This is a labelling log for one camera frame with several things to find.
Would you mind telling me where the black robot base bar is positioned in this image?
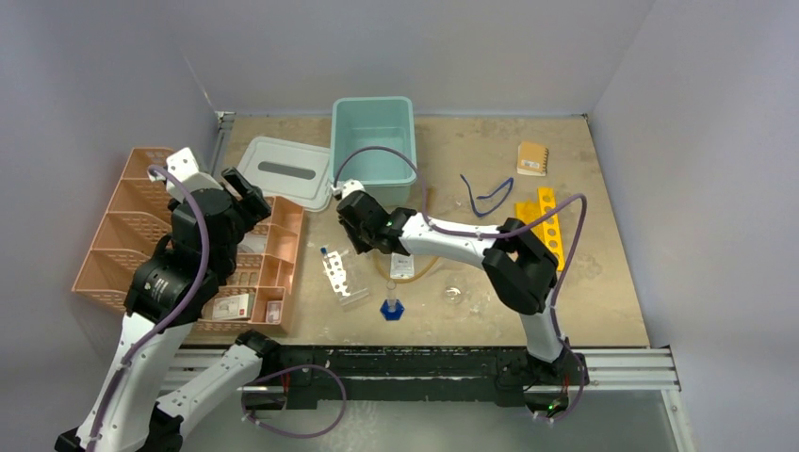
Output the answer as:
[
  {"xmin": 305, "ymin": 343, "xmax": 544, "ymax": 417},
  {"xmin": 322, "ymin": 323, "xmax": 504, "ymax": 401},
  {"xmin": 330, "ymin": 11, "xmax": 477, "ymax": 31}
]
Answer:
[{"xmin": 235, "ymin": 331, "xmax": 590, "ymax": 417}]

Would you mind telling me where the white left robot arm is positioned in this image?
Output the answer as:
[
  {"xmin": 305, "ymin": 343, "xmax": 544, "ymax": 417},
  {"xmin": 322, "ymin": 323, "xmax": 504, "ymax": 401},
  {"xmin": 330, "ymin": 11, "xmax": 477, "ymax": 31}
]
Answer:
[{"xmin": 55, "ymin": 166, "xmax": 281, "ymax": 451}]

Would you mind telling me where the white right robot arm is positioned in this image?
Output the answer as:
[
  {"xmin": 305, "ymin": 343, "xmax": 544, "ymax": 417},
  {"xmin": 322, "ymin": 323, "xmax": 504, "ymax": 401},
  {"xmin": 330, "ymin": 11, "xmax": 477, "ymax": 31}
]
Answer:
[{"xmin": 334, "ymin": 186, "xmax": 588, "ymax": 384}]

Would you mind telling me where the clear acrylic test tube rack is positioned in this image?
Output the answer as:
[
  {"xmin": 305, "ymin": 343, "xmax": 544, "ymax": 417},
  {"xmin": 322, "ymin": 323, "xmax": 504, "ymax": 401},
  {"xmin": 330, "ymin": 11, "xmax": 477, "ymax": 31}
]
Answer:
[{"xmin": 322, "ymin": 247, "xmax": 369, "ymax": 307}]

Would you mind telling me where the small white plastic packet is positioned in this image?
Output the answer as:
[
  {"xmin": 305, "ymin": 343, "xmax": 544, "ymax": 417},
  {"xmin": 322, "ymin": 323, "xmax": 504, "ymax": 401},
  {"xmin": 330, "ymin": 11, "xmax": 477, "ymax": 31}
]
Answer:
[{"xmin": 389, "ymin": 253, "xmax": 416, "ymax": 280}]

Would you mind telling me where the yellow rubber tubing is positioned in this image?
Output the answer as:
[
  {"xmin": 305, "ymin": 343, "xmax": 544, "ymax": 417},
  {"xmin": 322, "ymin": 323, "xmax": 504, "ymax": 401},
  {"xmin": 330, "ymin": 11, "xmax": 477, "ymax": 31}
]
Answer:
[{"xmin": 370, "ymin": 252, "xmax": 439, "ymax": 284}]

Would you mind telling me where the white plastic bin lid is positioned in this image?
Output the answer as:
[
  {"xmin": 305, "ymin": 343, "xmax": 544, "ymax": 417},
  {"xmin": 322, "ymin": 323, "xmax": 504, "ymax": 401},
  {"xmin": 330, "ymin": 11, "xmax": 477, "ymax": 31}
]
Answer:
[{"xmin": 237, "ymin": 137, "xmax": 332, "ymax": 212}]

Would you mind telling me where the mint green plastic bin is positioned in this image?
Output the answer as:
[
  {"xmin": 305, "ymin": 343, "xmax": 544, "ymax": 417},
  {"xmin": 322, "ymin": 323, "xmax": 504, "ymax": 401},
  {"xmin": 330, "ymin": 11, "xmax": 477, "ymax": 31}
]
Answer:
[{"xmin": 329, "ymin": 96, "xmax": 416, "ymax": 207}]

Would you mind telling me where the graduated cylinder blue base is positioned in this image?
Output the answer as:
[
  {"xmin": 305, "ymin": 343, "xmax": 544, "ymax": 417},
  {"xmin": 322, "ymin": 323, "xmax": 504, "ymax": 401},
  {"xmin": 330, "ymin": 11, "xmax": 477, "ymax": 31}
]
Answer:
[{"xmin": 380, "ymin": 280, "xmax": 404, "ymax": 321}]

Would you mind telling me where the peach plastic file organizer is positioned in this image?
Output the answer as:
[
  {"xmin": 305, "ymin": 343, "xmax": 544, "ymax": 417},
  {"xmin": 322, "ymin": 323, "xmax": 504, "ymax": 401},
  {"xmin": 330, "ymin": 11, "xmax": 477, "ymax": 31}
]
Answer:
[{"xmin": 73, "ymin": 148, "xmax": 304, "ymax": 344}]

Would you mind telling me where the small card box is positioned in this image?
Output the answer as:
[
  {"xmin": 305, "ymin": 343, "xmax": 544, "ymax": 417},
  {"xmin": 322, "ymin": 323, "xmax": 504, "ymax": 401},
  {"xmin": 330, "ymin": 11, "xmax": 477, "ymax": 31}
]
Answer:
[{"xmin": 265, "ymin": 300, "xmax": 283, "ymax": 325}]

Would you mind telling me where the blue rubber band loop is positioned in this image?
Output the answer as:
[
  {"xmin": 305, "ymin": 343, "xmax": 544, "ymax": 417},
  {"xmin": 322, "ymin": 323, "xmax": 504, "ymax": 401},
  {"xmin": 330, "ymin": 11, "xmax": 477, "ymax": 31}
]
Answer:
[{"xmin": 460, "ymin": 174, "xmax": 514, "ymax": 218}]

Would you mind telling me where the yellow test tube rack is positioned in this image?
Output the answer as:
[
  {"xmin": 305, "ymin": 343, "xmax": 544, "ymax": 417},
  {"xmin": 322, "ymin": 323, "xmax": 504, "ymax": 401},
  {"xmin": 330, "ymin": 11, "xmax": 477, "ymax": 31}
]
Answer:
[{"xmin": 514, "ymin": 186, "xmax": 568, "ymax": 272}]

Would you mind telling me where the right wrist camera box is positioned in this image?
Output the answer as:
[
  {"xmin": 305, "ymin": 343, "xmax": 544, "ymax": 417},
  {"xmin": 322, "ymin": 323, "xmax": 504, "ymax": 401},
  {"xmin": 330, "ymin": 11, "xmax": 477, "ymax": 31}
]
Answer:
[{"xmin": 333, "ymin": 179, "xmax": 365, "ymax": 201}]

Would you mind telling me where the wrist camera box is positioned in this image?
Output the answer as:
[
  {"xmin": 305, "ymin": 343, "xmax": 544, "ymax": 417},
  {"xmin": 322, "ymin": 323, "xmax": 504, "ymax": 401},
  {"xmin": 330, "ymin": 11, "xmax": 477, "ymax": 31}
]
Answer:
[
  {"xmin": 165, "ymin": 147, "xmax": 223, "ymax": 193},
  {"xmin": 333, "ymin": 179, "xmax": 365, "ymax": 201}
]

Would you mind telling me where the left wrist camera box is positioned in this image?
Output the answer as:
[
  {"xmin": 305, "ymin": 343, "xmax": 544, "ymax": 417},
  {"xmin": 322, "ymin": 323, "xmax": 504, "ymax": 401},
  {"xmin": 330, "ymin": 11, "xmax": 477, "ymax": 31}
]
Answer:
[{"xmin": 165, "ymin": 147, "xmax": 223, "ymax": 193}]

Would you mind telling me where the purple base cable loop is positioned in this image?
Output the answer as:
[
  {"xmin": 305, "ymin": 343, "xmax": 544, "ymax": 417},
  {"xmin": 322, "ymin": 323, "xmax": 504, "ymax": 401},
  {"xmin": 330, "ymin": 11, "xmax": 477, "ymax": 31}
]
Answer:
[{"xmin": 240, "ymin": 364, "xmax": 347, "ymax": 440}]

